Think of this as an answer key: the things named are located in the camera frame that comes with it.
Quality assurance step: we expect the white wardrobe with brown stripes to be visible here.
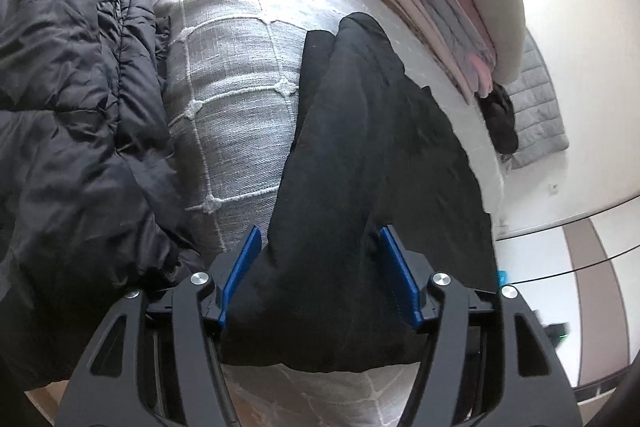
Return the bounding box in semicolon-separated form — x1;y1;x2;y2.
492;194;640;408

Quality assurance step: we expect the black coat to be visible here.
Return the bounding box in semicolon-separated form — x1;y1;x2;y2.
220;12;498;373

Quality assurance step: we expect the grey quilted wall pad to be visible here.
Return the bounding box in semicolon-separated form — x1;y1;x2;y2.
500;29;571;170

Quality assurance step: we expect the grey checked bedspread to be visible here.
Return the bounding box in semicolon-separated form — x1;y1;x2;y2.
30;0;506;427

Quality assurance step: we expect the dark device with green light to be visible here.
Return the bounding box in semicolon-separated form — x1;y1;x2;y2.
545;321;571;343

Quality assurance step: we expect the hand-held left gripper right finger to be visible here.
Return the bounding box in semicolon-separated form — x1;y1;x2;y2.
378;226;585;427

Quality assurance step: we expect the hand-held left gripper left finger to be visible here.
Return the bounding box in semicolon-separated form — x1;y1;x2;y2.
56;226;263;427

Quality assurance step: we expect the black puffer jacket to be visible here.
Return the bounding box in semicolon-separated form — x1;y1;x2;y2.
0;0;206;393

